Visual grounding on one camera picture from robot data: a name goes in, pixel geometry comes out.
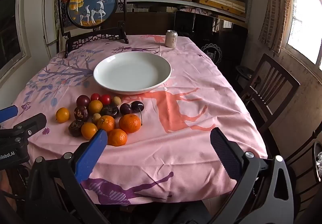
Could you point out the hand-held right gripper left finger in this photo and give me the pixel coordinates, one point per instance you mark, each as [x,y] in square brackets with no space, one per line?
[91,153]

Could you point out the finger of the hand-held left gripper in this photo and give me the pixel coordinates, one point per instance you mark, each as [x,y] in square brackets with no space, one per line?
[31,124]
[8,112]

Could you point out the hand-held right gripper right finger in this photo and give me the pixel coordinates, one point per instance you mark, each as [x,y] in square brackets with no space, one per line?
[225,153]

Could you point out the orange mandarin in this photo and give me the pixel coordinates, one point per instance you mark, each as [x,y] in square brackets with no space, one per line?
[130,123]
[106,123]
[117,137]

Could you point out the wrinkled dark passion fruit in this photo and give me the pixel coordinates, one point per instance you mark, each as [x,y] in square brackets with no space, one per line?
[110,110]
[75,128]
[81,112]

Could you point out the tan longan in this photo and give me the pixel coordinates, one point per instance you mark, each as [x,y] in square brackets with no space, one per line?
[95,118]
[116,100]

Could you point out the dark red plum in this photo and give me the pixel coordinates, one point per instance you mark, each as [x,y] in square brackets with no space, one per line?
[83,100]

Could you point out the dark cherry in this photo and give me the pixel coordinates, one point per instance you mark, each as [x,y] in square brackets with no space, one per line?
[137,106]
[125,108]

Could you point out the white round plate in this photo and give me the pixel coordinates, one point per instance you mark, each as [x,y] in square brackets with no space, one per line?
[130,73]

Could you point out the red cherry tomato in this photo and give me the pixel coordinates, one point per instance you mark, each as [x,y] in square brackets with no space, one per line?
[95,97]
[106,99]

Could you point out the pink printed tablecloth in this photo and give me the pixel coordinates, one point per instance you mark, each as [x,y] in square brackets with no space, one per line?
[156,153]

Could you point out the dark framed window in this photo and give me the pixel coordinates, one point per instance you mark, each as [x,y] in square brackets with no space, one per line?
[10,32]

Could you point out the round dark stool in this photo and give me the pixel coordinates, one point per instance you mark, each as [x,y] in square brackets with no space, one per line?
[244,71]

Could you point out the white wooden board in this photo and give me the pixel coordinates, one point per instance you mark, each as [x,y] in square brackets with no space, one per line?
[49,17]

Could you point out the silver drink can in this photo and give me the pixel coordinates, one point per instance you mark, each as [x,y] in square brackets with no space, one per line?
[171,39]

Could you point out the round deer screen ornament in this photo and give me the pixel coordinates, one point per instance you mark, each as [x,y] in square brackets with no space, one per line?
[88,5]

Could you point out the brown woven curtain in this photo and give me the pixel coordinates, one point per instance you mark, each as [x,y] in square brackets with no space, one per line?
[275,7]

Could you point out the bright window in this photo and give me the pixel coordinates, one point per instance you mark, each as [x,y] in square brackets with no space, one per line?
[305,17]

